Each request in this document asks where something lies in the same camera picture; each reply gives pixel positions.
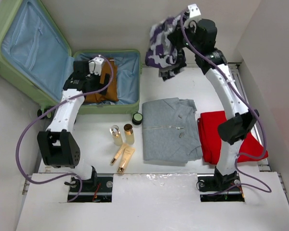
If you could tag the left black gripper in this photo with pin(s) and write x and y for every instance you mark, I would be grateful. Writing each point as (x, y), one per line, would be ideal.
(99, 86)

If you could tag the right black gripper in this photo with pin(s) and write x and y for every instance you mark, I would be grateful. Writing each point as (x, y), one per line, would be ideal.
(175, 37)

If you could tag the brown garment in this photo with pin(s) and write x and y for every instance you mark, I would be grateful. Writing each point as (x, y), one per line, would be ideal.
(110, 94)

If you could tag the purple camouflage garment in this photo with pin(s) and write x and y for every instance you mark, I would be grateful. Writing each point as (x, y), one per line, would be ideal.
(162, 53)

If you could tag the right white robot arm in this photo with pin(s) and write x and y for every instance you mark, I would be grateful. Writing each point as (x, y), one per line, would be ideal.
(200, 38)

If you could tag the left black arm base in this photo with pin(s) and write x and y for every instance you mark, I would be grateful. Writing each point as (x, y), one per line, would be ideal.
(91, 192)

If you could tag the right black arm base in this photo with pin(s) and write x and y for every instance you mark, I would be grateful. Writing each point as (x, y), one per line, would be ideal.
(210, 191)

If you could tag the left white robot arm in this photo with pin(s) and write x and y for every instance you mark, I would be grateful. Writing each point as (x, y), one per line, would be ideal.
(57, 145)

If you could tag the clear glass perfume bottle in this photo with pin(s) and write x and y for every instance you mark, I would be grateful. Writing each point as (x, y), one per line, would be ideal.
(116, 135)

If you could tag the gold cap lotion bottle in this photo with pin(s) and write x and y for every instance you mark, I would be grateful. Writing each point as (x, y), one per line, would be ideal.
(128, 130)

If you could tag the slim beige cosmetic tube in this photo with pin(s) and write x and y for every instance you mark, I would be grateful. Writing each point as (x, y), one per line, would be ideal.
(119, 153)

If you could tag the wide beige cosmetic tube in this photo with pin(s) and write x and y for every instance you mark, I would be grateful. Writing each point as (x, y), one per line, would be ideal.
(127, 155)

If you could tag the green suitcase blue lining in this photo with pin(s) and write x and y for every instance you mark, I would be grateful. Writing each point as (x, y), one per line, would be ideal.
(37, 59)

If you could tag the grey folded polo shirt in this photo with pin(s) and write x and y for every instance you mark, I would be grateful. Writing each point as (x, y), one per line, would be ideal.
(170, 131)

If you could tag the red folded garment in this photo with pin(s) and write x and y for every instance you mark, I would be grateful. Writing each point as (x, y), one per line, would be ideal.
(211, 143)

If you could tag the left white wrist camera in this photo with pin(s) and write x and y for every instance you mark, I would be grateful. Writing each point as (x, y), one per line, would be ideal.
(95, 65)

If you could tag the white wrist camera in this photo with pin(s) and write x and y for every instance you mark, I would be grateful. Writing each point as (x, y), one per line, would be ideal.
(194, 11)
(95, 65)

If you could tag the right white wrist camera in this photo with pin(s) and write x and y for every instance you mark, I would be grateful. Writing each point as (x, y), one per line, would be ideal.
(194, 11)

